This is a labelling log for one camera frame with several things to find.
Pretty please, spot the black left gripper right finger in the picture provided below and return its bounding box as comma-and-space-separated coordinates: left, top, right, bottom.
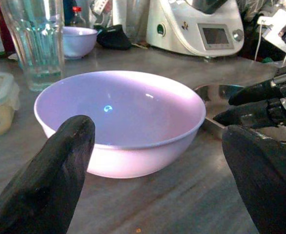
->
222, 125, 286, 234

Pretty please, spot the white kitchen cooking machine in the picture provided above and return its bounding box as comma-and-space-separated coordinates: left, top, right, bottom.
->
146, 0, 245, 59

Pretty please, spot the shiny steel tray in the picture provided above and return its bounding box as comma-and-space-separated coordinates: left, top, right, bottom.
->
193, 83, 286, 148

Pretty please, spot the large white bowl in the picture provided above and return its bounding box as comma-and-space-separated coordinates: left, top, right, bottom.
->
34, 70, 206, 179

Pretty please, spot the white cable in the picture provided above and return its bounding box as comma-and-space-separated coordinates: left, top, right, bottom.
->
254, 19, 266, 62

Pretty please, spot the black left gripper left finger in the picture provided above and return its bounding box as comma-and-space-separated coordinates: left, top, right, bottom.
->
0, 115, 96, 234

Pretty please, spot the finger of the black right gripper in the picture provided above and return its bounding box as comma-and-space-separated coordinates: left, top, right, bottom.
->
213, 100, 271, 127
228, 79, 281, 106

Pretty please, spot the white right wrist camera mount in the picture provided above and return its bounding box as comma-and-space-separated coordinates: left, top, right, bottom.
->
257, 9, 286, 59

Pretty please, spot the dark red bottle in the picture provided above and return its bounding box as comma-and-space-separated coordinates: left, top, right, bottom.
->
0, 0, 16, 53

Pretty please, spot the clear ribbed drinking glass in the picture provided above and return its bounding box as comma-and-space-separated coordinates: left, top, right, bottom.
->
0, 0, 66, 93

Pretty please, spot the small white bowl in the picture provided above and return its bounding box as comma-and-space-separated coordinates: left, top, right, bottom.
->
61, 26, 99, 60

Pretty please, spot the clear bottle with red cap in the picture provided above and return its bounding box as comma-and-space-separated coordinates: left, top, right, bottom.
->
70, 6, 88, 28

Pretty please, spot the black fabric pouch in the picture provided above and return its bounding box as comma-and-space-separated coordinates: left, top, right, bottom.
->
96, 24, 133, 51

